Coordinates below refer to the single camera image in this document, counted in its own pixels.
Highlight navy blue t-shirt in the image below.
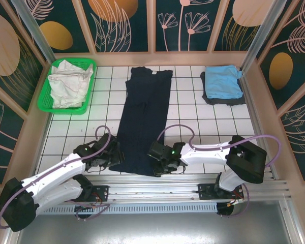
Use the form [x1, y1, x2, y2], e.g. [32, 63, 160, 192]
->
[108, 66, 174, 177]

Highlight green plastic basket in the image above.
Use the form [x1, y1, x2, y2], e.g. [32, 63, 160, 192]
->
[37, 58, 97, 115]

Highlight white t-shirt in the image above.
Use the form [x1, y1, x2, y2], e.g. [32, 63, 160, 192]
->
[47, 59, 95, 109]

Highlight grey metal sheet panel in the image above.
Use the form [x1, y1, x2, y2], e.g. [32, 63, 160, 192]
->
[5, 200, 305, 244]

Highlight dark grey folded t-shirt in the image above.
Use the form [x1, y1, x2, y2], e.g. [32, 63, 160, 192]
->
[200, 71, 246, 106]

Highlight light blue folded t-shirt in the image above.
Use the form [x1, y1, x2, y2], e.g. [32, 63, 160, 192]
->
[204, 65, 244, 100]

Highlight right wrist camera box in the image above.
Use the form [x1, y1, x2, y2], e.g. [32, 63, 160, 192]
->
[147, 141, 166, 161]

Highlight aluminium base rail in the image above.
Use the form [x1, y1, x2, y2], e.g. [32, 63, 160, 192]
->
[14, 174, 294, 204]

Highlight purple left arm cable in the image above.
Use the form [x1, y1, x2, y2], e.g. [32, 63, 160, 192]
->
[0, 125, 113, 229]

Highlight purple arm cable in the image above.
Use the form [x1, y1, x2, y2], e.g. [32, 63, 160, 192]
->
[0, 125, 113, 229]
[156, 124, 283, 219]

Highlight grey slotted cable duct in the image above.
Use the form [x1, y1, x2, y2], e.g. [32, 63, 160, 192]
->
[40, 202, 218, 214]

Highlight small wire connector bundle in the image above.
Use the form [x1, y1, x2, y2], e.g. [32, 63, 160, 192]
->
[75, 197, 104, 212]
[227, 193, 245, 205]

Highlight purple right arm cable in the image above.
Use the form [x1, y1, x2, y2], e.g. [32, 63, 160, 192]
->
[156, 124, 283, 219]

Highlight aluminium frame post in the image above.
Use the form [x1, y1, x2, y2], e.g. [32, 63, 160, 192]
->
[10, 0, 65, 78]
[240, 0, 283, 74]

